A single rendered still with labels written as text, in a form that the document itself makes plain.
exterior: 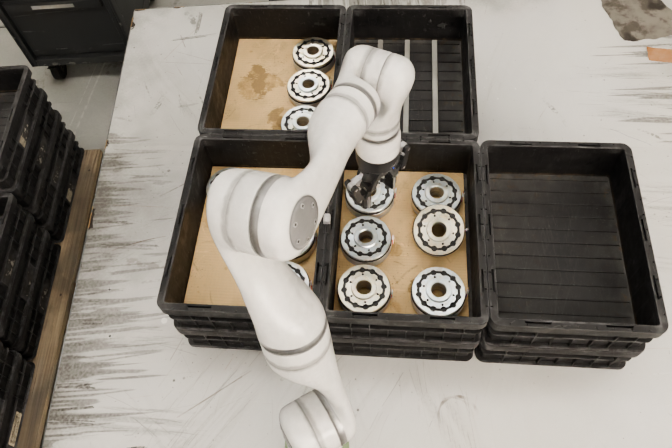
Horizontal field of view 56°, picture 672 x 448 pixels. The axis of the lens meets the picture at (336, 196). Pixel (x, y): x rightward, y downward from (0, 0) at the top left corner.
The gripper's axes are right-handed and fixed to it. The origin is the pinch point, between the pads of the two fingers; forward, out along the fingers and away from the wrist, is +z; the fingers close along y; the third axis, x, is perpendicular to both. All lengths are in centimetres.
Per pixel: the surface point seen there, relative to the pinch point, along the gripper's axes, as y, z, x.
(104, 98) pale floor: -9, 101, 159
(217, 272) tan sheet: -29.8, 17.5, 16.1
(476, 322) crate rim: -3.0, 7.4, -28.0
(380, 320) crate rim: -14.9, 7.5, -16.5
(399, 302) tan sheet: -7.2, 17.4, -13.6
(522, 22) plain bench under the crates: 81, 30, 27
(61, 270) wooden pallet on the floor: -60, 86, 89
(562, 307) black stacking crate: 15.0, 17.5, -35.4
